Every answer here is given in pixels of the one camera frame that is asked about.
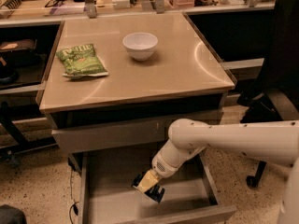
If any closed upper drawer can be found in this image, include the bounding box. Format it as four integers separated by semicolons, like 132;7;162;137
52;109;223;154

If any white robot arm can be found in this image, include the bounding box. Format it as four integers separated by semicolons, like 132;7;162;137
132;119;299;224

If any metal frame post left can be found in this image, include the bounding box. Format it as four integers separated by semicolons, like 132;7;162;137
84;0;97;19

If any open lower drawer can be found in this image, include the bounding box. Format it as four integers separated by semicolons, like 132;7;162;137
78;144;236;224

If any black desk leg frame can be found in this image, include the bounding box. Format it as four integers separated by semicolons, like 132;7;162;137
0;102;55;168

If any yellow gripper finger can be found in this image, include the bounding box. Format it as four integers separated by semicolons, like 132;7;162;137
137;169;161;193

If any dark object bottom left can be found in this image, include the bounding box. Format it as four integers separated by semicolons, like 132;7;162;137
0;205;27;224

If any black floor cable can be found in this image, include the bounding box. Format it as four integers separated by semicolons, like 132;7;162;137
67;159;80;224

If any dark blue snack bar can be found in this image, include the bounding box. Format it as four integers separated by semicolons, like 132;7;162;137
132;175;164;203

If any white ceramic bowl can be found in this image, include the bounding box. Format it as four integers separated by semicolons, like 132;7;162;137
122;32;158;61

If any green chip bag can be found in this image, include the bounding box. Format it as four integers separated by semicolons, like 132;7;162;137
56;44;108;78

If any beige drawer cabinet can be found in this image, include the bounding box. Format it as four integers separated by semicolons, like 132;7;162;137
35;11;238;224

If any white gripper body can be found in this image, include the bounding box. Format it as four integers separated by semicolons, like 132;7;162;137
151;153;178;179

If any black office chair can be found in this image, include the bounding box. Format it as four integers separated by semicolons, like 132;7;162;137
237;0;299;188

